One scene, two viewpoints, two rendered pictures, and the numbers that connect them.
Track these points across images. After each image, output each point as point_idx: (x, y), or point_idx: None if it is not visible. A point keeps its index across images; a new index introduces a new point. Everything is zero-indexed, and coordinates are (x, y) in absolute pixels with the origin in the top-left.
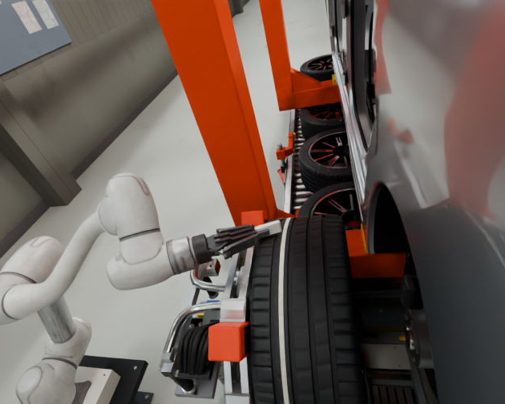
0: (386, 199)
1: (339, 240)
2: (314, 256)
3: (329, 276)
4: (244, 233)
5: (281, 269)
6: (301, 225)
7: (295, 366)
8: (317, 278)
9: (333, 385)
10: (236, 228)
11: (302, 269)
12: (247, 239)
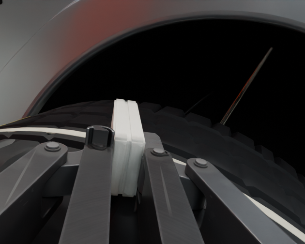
0: (67, 85)
1: (211, 122)
2: (253, 160)
3: (301, 183)
4: (151, 185)
5: (300, 234)
6: (106, 122)
7: None
8: None
9: None
10: (18, 201)
11: (291, 199)
12: (235, 191)
